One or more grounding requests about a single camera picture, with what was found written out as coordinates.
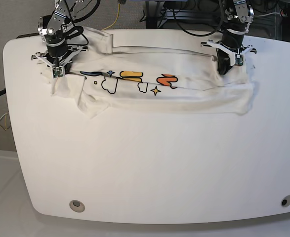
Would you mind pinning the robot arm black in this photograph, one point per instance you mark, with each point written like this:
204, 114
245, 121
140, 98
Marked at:
62, 35
236, 17

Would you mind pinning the white printed T-shirt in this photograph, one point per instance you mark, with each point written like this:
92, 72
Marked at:
150, 79

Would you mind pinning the grey table grommet left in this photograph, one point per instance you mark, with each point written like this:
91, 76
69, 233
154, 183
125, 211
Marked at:
77, 206

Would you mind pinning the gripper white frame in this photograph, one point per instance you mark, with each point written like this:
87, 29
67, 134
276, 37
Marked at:
59, 54
230, 44

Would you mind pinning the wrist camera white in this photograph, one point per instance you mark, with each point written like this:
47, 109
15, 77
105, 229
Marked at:
57, 72
239, 60

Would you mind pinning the black aluminium frame rack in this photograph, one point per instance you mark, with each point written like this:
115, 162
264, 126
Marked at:
190, 12

